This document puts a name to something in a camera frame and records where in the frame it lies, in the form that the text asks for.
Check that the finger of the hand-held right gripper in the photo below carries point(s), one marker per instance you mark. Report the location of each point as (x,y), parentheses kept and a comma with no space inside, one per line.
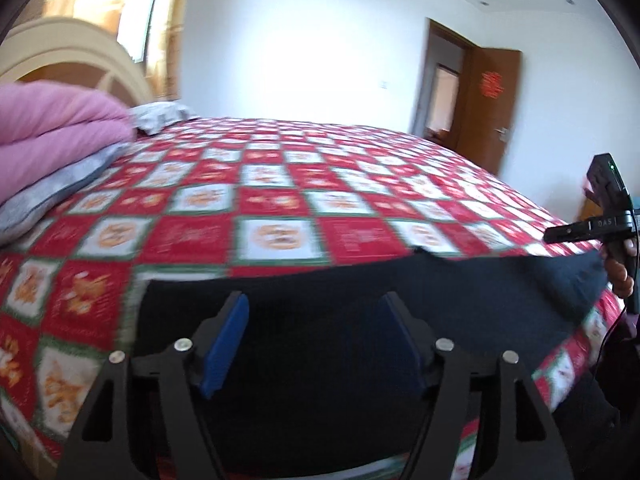
(567,232)

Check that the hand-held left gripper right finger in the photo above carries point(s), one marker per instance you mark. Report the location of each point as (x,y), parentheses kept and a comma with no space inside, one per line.
(400,342)

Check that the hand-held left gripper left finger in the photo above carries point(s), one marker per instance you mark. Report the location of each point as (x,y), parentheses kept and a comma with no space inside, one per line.
(227,345)

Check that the dark pants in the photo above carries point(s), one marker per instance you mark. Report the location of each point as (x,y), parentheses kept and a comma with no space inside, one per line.
(320,320)

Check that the person's right forearm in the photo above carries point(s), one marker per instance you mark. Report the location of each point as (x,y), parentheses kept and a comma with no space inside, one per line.
(631,332)

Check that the person's right hand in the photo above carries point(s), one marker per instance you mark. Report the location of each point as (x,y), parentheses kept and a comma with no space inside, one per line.
(622,277)

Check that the wooden cabinet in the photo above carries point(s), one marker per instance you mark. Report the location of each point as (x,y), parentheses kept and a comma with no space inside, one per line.
(591,207)

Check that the red checkered printed blanket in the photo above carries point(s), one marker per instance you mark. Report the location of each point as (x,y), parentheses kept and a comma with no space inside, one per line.
(200,230)

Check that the brown wooden door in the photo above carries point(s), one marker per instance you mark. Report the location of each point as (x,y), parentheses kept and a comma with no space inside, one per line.
(485,125)

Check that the red paper door decoration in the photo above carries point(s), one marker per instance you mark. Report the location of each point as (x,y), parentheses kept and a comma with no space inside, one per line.
(491,85)

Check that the grey folded blanket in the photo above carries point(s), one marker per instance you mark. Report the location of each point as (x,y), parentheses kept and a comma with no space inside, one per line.
(40,205)

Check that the patterned pillow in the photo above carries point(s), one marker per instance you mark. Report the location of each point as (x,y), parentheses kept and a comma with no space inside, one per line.
(160,115)

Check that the pink quilt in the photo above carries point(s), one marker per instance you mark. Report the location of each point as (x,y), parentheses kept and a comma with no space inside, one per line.
(50,135)

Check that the yellow curtain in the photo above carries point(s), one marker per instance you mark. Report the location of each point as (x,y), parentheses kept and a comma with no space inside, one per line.
(170,35)

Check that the cream bed headboard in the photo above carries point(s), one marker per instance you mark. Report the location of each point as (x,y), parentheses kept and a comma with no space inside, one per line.
(75,45)

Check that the window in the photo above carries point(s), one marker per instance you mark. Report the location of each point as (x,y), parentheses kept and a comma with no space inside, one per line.
(130,5)

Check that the brown door frame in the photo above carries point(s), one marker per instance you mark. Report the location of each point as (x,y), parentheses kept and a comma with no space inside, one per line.
(425,60)

